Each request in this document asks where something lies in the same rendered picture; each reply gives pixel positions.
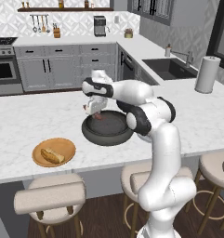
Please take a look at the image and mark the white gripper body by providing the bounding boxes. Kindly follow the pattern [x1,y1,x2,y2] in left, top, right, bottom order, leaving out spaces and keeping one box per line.
[86,98,105,117]

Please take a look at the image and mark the white paper towel roll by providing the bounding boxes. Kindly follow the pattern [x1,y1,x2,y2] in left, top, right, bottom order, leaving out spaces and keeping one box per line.
[194,55,222,95]

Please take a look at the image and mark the dark sink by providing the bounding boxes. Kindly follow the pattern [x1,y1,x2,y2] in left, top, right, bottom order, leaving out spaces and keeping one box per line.
[141,58,199,82]

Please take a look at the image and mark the hanging kitchen tool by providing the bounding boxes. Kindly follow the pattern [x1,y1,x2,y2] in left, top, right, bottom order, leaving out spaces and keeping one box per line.
[31,15,38,33]
[40,15,46,33]
[36,15,42,33]
[45,15,51,34]

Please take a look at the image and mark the dark grey bowl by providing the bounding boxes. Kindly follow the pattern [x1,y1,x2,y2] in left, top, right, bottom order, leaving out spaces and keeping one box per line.
[81,109,136,147]

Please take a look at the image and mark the dark wooden shelf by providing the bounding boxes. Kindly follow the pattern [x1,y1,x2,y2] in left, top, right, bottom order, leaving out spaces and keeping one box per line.
[17,7,114,13]

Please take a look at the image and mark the small potted plant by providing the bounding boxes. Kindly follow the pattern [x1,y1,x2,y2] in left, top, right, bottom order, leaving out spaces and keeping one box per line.
[124,27,134,39]

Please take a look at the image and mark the steel tap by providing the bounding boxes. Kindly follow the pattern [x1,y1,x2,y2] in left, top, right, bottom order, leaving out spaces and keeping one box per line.
[171,49,195,69]

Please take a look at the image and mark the steel coffee machine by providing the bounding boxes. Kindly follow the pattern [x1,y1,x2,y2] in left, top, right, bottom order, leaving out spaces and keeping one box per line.
[93,15,112,38]

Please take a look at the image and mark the golden bun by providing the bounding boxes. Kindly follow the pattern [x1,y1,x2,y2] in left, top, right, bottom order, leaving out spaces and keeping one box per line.
[40,148,66,165]

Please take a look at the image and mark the black framed window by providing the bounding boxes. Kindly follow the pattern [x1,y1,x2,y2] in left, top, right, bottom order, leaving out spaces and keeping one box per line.
[205,0,224,73]

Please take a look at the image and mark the grey cupboards with dishwasher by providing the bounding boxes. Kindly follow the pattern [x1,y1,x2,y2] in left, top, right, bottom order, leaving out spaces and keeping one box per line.
[116,44,161,86]

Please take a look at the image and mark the grey base cupboards run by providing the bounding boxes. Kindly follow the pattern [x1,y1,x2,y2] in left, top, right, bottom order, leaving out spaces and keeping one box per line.
[13,43,118,93]

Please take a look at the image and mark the wooden plate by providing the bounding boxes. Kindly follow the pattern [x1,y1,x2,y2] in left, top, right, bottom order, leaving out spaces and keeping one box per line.
[32,137,77,168]

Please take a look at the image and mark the steel oven with hob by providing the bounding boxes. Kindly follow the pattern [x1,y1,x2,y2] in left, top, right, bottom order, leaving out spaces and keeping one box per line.
[0,36,25,97]

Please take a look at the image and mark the wooden knife block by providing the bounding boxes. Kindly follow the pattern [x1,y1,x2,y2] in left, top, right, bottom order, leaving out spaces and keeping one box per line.
[52,23,61,39]

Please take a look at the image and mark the beige stool with backrest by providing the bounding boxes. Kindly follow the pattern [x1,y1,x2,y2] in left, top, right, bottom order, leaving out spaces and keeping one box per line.
[120,163,195,238]
[13,173,87,238]
[184,151,224,236]

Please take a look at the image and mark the grey wall cupboards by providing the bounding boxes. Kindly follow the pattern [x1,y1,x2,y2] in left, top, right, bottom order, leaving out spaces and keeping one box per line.
[127,0,173,26]

